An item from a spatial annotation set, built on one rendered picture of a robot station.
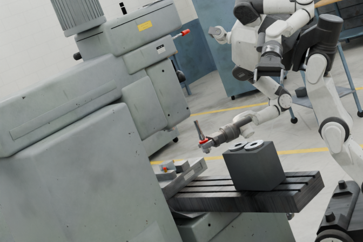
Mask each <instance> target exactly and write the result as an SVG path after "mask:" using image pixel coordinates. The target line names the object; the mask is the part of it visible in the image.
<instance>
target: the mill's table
mask: <svg viewBox="0 0 363 242"><path fill-rule="evenodd" d="M284 173H285V176H286V179H285V180H284V181H283V182H281V183H280V184H279V185H278V186H276V187H275V188H274V189H273V190H271V191H251V190H236V189H235V187H234V185H233V182H232V179H231V176H230V175H221V176H200V177H197V178H195V179H194V180H193V181H191V182H190V183H189V184H187V185H186V186H185V187H184V188H182V189H181V190H180V191H179V192H177V193H176V194H175V195H174V196H172V197H171V198H170V199H169V200H166V202H167V204H168V205H169V206H170V207H171V208H172V209H173V210H174V211H176V212H261V213H299V212H300V211H301V210H302V209H303V208H304V207H305V206H306V205H307V204H308V203H309V202H310V201H311V200H312V199H313V198H314V197H315V196H316V195H317V194H318V193H319V192H320V191H321V190H322V189H323V188H324V187H325V185H324V182H323V180H322V177H321V174H320V171H298V172H284Z"/></svg>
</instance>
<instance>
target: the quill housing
mask: <svg viewBox="0 0 363 242"><path fill-rule="evenodd" d="M145 71H146V74H147V76H149V78H150V80H151V82H152V85H153V87H154V90H155V92H156V95H157V97H158V100H159V102H160V105H161V107H162V110H163V113H164V115H165V118H166V120H167V126H166V127H164V128H163V129H161V130H160V131H163V130H169V129H171V128H173V127H174V126H176V125H178V124H179V123H181V122H182V121H184V120H186V119H187V118H189V116H190V115H191V111H190V108H189V106H188V103H187V101H186V98H185V96H184V93H183V90H182V87H181V86H180V83H179V80H178V77H177V75H176V72H175V70H174V67H173V65H172V62H171V60H170V59H169V58H165V59H163V60H161V61H159V62H157V63H155V64H153V65H151V66H149V67H147V68H145Z"/></svg>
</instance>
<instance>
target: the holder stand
mask: <svg viewBox="0 0 363 242"><path fill-rule="evenodd" d="M222 155H223V158H224V161H225V164H226V166H227V169H228V171H229V174H230V176H231V179H232V182H233V185H234V187H235V189H236V190H251V191H271V190H273V189H274V188H275V187H276V186H278V185H279V184H280V183H281V182H283V181H284V180H285V179H286V176H285V173H284V170H283V167H282V165H281V162H280V159H279V157H278V154H277V151H276V149H275V146H274V143H273V141H266V142H264V141H263V140H256V141H253V142H247V141H240V142H237V143H234V144H233V145H231V146H230V147H229V149H228V150H227V151H225V152H224V153H222Z"/></svg>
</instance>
